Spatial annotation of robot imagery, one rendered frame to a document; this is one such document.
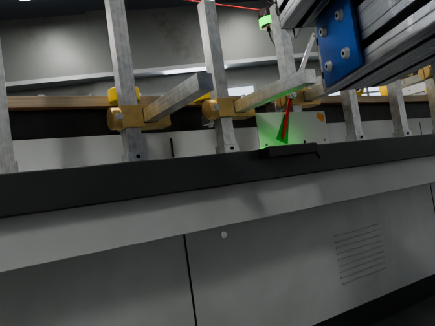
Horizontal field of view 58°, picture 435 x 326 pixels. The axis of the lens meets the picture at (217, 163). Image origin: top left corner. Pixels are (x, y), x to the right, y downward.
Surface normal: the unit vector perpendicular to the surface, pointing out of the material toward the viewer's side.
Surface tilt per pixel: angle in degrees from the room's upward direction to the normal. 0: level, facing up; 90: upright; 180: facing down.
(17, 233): 90
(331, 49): 90
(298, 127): 90
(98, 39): 90
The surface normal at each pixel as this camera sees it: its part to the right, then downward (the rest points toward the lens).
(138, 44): 0.13, -0.07
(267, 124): 0.51, -0.12
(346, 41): -0.98, 0.13
